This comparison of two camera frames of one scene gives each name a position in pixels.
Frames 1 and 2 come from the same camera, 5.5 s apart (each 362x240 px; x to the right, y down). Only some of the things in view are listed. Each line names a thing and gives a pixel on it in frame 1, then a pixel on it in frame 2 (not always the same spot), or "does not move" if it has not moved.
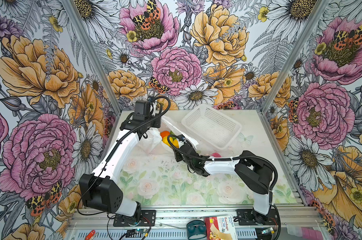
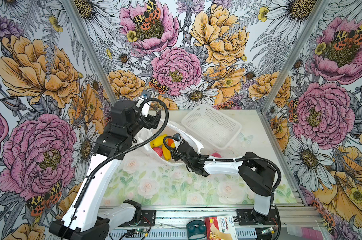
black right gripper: x=177 y=158 does not move
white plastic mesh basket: x=210 y=126 does not move
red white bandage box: x=221 y=228 does not move
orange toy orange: x=164 y=133 -> x=170 y=141
